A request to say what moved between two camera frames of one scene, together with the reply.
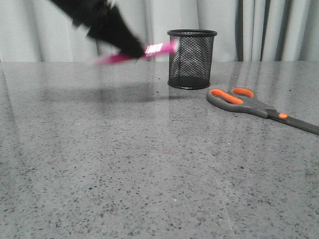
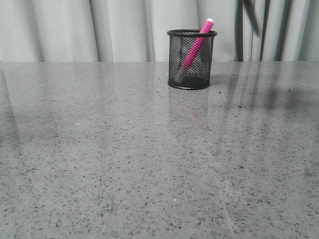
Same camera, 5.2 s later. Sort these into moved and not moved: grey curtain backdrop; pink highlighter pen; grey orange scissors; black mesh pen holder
Moved: grey orange scissors; pink highlighter pen
Not moved: grey curtain backdrop; black mesh pen holder
